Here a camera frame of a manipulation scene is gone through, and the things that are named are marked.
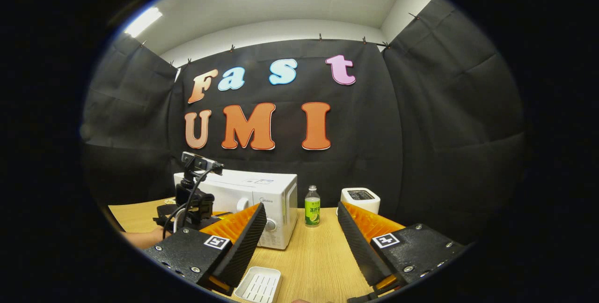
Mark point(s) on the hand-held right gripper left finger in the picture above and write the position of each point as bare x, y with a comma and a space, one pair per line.
243, 247

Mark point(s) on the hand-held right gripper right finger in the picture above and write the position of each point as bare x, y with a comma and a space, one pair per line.
358, 247

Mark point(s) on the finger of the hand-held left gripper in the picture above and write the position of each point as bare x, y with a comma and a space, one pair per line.
222, 214

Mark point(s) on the white microwave oven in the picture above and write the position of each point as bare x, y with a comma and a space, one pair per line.
276, 204

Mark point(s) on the white rectangular tray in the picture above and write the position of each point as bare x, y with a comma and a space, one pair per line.
257, 286

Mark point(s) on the white toaster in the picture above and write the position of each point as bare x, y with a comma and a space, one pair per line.
360, 197

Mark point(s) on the green label drink bottle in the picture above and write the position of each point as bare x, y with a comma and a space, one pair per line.
312, 211

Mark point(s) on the black backdrop cloth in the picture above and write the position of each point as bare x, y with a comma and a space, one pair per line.
421, 129

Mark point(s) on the narrow ceiling light panel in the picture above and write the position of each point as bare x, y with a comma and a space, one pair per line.
142, 22

